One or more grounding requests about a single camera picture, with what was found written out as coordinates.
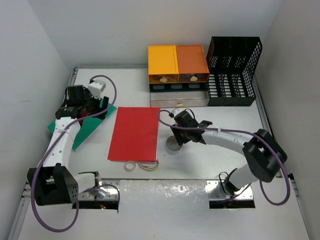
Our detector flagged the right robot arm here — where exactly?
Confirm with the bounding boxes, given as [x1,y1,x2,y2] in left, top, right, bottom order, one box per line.
[169,110,288,196]

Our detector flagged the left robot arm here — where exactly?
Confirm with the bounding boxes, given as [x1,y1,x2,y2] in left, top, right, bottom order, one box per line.
[27,81,109,206]

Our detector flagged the silver tape roll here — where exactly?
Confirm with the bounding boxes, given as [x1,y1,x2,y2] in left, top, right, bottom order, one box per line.
[165,135,182,152]

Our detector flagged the green notebook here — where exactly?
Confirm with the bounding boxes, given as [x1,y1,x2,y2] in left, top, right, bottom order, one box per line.
[47,104,118,152]

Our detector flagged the grey bottom drawer box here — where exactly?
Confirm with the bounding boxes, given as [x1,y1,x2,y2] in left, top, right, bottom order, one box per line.
[149,82,209,108]

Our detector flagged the beige masking tape roll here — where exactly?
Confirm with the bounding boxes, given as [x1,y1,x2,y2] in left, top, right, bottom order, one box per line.
[138,160,160,172]

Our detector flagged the red folder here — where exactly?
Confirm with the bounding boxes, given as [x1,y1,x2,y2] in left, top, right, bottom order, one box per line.
[107,107,160,162]

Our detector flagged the orange drawer box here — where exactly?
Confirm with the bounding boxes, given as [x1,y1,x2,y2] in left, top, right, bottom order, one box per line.
[176,44,210,83]

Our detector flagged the yellow drawer box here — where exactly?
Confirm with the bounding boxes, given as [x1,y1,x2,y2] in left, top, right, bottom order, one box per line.
[148,45,179,84]

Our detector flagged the small clear tape roll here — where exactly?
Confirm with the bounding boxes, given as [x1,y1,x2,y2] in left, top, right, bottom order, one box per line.
[124,161,137,172]

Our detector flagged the black mesh file organizer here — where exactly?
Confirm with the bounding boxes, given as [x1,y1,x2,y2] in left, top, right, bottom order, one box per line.
[206,36,263,107]

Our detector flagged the white foam front board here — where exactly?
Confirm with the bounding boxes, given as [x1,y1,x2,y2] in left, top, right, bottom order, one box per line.
[19,180,309,240]

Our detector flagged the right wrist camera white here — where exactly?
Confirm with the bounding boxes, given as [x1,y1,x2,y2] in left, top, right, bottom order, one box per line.
[171,108,184,116]

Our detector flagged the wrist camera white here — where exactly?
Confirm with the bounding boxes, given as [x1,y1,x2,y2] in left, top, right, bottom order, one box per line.
[87,80,106,99]
[171,108,184,116]

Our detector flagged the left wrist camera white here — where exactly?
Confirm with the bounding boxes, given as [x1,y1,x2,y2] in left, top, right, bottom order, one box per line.
[87,80,106,99]

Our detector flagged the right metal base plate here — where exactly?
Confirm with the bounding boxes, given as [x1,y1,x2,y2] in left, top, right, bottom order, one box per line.
[205,180,254,201]

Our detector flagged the metal base plate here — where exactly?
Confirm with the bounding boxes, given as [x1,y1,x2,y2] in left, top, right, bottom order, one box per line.
[205,180,254,201]
[78,178,121,201]

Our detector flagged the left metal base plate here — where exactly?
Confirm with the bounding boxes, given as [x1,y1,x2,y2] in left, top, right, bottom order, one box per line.
[78,178,121,201]

